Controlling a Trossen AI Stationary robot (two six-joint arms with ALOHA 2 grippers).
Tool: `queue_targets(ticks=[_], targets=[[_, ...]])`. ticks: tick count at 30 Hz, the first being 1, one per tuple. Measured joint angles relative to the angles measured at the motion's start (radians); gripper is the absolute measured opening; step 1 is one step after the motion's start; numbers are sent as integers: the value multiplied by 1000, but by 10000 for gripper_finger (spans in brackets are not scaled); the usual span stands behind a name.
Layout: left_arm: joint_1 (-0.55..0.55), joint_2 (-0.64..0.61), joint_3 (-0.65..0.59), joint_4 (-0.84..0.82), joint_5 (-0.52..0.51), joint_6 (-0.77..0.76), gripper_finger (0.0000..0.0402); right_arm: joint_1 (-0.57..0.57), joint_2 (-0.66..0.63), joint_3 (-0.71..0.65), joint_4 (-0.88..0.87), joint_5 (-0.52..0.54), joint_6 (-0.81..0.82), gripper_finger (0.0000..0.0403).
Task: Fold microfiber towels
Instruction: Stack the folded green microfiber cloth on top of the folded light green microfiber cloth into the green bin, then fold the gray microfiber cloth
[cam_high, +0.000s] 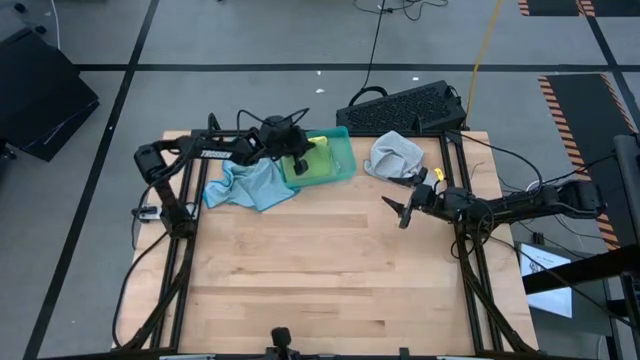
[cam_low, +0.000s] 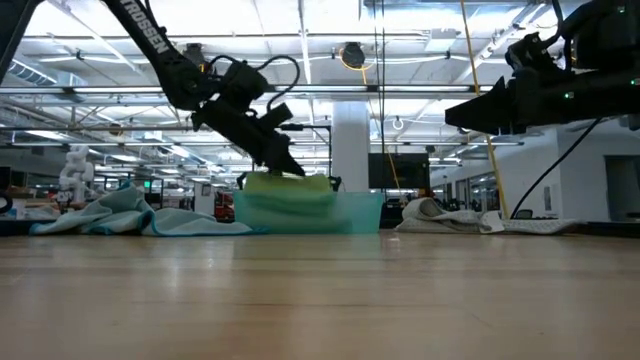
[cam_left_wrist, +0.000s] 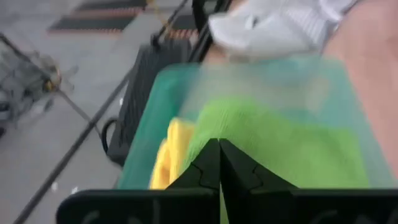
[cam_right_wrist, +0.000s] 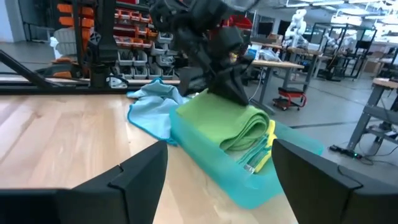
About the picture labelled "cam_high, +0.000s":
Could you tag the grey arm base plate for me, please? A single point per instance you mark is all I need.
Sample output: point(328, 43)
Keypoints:
point(147, 214)

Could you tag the black equipment case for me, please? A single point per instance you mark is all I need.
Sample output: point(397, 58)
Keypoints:
point(40, 95)

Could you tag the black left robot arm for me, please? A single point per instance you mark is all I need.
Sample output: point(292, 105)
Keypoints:
point(190, 150)

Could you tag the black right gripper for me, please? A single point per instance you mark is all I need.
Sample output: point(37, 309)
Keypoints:
point(425, 197)

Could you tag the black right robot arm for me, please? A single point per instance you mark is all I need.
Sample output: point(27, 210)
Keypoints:
point(525, 205)

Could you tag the black table-level camera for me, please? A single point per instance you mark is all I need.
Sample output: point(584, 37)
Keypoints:
point(281, 340)

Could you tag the light grey microfiber towel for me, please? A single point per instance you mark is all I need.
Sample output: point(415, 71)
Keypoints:
point(392, 152)

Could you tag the light blue microfiber towel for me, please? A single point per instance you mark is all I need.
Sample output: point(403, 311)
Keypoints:
point(245, 185)

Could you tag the white monitor screen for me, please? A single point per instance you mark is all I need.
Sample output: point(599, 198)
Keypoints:
point(550, 300)

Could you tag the black perforated computer case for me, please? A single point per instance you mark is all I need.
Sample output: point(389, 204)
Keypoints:
point(400, 107)

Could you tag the yellow microfiber towel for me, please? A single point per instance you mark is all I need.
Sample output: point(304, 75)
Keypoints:
point(320, 140)

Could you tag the black orange-striped floor mat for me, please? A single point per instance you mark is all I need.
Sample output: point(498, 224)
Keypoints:
point(550, 6)
point(585, 150)

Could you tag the teal plastic bin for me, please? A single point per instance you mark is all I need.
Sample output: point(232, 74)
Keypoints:
point(347, 160)

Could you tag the black metal table frame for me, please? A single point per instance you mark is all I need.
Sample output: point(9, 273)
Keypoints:
point(465, 280)

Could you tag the black support beam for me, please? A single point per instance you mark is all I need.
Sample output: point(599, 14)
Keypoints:
point(580, 272)

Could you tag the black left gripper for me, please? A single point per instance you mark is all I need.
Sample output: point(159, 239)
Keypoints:
point(285, 140)

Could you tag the bright green microfiber towel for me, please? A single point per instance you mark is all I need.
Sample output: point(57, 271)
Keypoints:
point(315, 162)

